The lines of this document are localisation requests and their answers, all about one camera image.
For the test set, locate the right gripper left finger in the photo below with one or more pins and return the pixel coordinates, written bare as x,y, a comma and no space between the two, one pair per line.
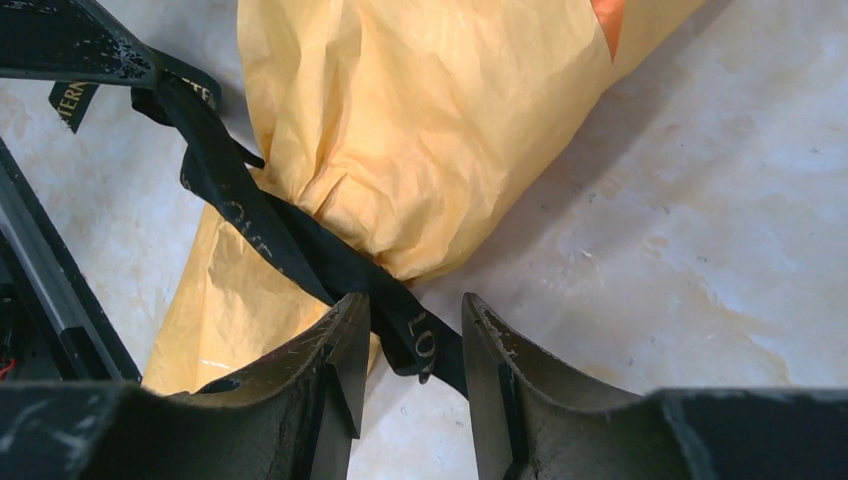
291,414

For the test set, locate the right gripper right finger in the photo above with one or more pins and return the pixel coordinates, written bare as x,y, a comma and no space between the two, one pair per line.
536,417

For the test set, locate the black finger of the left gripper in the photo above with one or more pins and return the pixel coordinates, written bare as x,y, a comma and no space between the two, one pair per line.
72,41

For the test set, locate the black ribbon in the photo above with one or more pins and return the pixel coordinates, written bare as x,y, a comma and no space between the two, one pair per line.
215,168

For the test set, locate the orange paper flower bouquet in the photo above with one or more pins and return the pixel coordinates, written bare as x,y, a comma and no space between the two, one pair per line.
409,128

